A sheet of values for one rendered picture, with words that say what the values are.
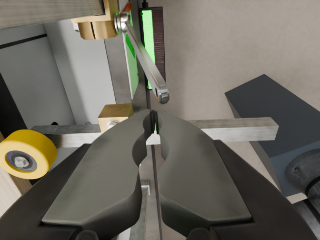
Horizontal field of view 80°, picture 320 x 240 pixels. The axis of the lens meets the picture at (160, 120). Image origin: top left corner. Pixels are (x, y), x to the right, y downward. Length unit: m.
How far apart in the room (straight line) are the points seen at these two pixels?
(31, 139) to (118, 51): 0.24
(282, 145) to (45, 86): 0.78
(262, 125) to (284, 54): 1.00
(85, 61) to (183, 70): 0.73
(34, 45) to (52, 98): 0.12
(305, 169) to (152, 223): 0.57
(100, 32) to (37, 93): 0.28
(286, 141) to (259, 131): 0.49
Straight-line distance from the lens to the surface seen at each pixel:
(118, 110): 0.33
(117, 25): 0.28
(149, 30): 0.43
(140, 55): 0.16
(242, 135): 0.36
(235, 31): 1.20
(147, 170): 0.61
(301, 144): 0.84
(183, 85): 1.21
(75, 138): 0.37
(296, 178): 0.85
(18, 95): 0.47
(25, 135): 0.36
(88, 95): 0.59
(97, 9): 0.24
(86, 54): 0.55
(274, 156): 0.81
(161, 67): 0.44
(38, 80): 0.52
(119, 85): 0.47
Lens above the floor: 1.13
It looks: 59 degrees down
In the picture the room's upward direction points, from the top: 179 degrees counter-clockwise
